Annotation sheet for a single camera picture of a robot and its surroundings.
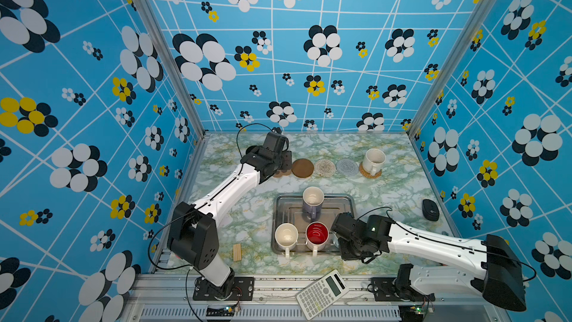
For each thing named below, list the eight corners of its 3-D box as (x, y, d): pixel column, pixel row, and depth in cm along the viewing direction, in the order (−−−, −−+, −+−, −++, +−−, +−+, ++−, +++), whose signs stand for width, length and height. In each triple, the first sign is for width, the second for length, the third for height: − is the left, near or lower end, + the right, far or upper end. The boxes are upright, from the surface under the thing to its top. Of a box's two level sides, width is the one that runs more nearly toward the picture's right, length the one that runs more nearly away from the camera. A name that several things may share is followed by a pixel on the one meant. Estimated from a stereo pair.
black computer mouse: (425, 221, 91) (429, 218, 89) (418, 202, 96) (421, 199, 94) (439, 220, 91) (442, 218, 89) (431, 202, 96) (434, 199, 94)
